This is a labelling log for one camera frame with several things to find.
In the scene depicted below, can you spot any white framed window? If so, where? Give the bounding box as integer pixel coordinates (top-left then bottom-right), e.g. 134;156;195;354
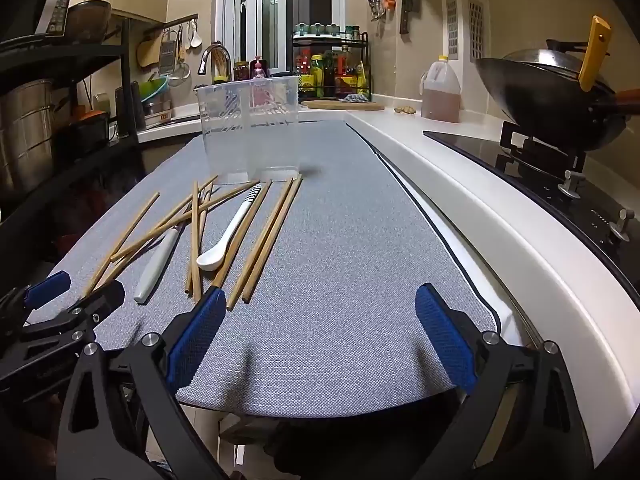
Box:
216;0;346;78

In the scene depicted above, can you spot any black burner grate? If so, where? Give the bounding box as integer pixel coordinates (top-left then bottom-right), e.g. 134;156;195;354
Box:
500;121;588;181

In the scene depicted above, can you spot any white spoon with striped handle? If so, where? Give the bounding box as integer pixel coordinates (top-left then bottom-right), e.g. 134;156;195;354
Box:
196;183;262;272

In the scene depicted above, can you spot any black wire spice rack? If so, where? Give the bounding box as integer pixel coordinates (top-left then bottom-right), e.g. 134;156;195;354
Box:
291;31;371;101

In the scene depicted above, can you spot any wall vent grille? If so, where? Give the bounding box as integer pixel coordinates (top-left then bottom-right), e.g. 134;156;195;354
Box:
468;0;486;63
445;0;459;58

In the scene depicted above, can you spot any yellow handled spatula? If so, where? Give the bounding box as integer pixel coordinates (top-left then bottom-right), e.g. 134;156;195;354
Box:
579;16;613;92

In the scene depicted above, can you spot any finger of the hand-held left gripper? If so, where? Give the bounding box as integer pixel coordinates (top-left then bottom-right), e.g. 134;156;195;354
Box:
0;280;126;394
0;270;72;334

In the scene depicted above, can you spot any row of spice jars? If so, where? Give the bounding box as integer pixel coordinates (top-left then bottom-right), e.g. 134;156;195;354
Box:
294;22;361;38

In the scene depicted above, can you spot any plastic cooking oil jug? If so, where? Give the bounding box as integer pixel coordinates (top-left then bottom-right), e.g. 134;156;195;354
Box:
420;55;462;123

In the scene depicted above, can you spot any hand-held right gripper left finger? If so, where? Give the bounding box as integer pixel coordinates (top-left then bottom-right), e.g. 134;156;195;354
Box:
55;285;236;480

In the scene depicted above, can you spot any large steel stockpot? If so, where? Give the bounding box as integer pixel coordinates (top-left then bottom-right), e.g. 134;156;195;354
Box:
0;79;56;201

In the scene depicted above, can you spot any chrome kitchen faucet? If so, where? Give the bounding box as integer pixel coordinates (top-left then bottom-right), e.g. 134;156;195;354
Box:
197;44;233;83

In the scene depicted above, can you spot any black pot with orange lid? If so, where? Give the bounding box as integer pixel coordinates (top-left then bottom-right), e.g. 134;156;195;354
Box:
65;107;111;156

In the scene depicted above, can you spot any row of sauce bottles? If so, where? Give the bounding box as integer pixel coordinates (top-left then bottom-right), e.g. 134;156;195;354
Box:
295;45;370;98

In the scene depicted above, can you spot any black metal shelf rack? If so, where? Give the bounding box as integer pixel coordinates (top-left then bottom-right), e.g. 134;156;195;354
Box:
0;14;146;281

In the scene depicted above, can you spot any silver stove knob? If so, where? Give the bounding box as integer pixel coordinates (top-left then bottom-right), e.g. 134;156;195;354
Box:
557;170;587;198
611;208;636;242

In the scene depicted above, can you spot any green plastic basin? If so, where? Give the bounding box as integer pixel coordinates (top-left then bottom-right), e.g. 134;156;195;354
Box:
141;77;171;103

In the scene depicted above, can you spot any black tall container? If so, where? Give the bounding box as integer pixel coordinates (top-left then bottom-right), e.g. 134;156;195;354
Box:
115;82;146;136

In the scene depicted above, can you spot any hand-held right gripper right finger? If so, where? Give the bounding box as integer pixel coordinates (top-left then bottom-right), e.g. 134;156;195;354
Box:
414;282;596;480

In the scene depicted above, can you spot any black microwave oven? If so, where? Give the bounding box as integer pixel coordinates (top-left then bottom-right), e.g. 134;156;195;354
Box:
0;0;79;43

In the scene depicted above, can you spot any white handled utensil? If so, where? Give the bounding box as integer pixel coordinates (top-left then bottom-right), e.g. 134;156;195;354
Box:
134;227;179;304

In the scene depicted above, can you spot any hanging wooden board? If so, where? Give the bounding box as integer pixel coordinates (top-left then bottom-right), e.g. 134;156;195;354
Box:
137;30;163;68

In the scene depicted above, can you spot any hanging metal grater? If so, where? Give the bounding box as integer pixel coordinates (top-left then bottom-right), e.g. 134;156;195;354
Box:
159;30;181;76

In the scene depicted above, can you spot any dark mixing bowl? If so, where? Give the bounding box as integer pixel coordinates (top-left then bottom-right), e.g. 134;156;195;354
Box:
66;0;113;43

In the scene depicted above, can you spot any grey woven mat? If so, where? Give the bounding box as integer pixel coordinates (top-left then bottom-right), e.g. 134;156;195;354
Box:
47;119;501;418

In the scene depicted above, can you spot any pile of wooden chopsticks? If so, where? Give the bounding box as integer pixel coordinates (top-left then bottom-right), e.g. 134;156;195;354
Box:
80;175;304;311

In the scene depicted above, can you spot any clear plastic container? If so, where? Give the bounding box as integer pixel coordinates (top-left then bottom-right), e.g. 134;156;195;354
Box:
195;76;303;185

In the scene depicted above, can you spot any black wok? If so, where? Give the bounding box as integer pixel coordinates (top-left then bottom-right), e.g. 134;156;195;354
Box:
474;57;640;153

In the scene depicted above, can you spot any round wooden cutting board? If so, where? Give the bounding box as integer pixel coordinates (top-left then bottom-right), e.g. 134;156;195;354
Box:
301;100;386;111

